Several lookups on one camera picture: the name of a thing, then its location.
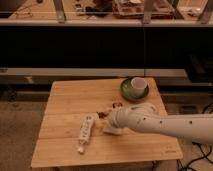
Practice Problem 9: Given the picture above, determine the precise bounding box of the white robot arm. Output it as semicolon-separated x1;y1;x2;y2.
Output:
108;103;213;145

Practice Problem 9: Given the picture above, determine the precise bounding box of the white sponge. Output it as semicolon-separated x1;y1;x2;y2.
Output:
103;123;122;135

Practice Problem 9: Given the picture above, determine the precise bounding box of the green plate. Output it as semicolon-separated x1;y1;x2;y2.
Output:
120;78;149;101

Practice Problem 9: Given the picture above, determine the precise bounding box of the dark red chocolate bar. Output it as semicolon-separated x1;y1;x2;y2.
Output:
112;102;123;108

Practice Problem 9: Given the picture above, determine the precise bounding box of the white cup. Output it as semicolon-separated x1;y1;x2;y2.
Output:
130;77;147;96

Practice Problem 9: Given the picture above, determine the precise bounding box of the white tube with label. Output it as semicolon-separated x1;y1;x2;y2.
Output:
78;115;94;154

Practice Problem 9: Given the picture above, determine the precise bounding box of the wooden table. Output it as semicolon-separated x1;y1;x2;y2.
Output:
31;79;183;168

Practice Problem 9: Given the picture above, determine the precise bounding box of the long shelf bench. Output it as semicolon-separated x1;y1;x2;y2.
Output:
0;67;187;84

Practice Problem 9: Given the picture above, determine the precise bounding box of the black cable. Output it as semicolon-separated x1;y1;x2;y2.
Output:
176;103;213;171

